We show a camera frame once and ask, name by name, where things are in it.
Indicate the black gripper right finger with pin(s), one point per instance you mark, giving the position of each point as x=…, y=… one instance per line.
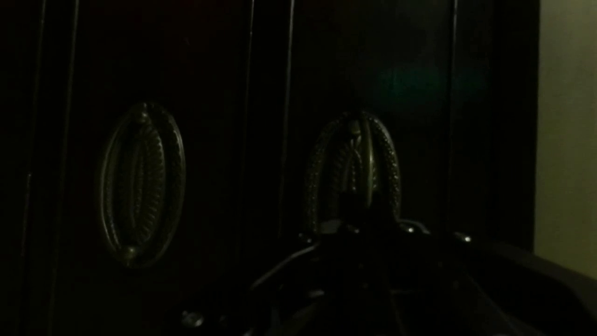
x=485, y=292

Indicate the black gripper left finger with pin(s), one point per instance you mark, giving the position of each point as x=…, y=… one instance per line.
x=336, y=292

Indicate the dark wooden secretary desk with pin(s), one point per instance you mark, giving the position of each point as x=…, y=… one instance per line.
x=205, y=49

